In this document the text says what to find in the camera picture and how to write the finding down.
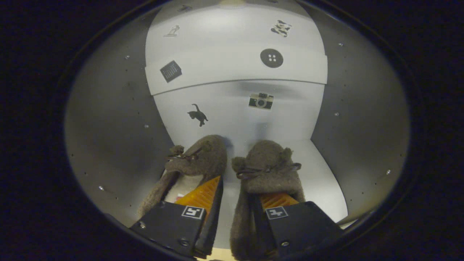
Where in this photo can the dark grey shoe cabinet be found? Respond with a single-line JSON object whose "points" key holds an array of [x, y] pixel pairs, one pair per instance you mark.
{"points": [[235, 116]]}

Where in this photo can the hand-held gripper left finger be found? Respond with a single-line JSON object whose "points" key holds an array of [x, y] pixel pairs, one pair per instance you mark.
{"points": [[174, 228]]}

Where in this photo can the brown fuzzy shoe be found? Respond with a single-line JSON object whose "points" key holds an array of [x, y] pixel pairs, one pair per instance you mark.
{"points": [[206, 159], [268, 170]]}

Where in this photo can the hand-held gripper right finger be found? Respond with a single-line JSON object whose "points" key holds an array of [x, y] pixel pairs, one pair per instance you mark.
{"points": [[301, 224]]}

